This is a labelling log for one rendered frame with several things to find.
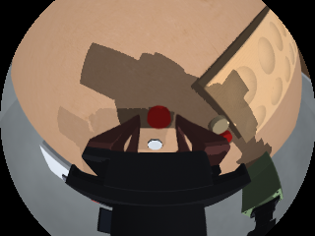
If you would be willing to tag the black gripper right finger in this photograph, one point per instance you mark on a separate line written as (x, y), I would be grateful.
(216, 146)

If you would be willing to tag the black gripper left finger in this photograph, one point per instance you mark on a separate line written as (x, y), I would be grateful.
(115, 138)

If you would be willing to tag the red disc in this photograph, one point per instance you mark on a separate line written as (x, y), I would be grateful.
(158, 117)
(227, 135)

